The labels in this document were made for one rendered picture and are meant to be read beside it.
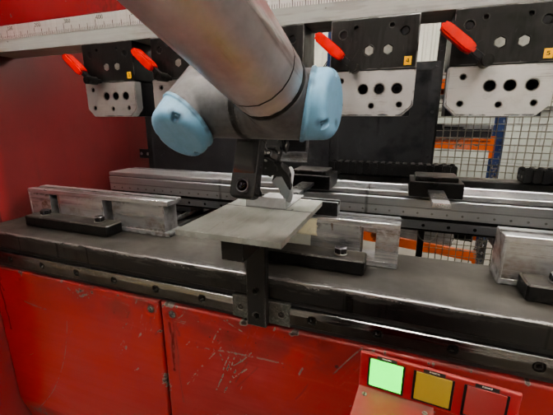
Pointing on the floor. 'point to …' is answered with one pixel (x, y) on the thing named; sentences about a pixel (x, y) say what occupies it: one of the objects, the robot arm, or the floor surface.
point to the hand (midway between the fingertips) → (272, 199)
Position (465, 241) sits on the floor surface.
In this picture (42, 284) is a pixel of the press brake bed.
